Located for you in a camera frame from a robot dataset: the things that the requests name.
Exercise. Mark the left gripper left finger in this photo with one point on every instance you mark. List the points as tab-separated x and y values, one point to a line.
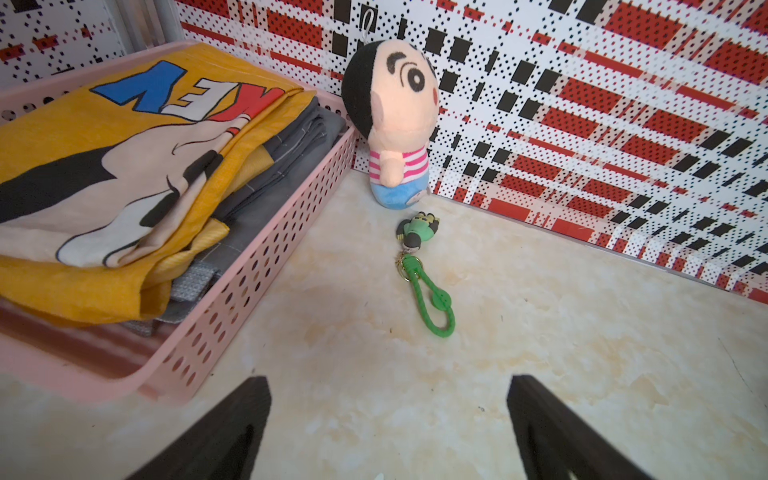
223	444

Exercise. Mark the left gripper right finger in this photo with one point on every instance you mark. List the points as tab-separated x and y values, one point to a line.
555	443

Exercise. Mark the pink perforated plastic basket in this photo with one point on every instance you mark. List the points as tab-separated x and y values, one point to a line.
99	362

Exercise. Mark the grey folded cloth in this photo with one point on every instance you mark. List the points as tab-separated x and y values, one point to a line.
295	151

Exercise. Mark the cartoon boy plush doll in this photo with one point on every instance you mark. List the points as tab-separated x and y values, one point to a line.
390	92

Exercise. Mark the green keychain toy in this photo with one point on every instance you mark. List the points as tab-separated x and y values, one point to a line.
413	233

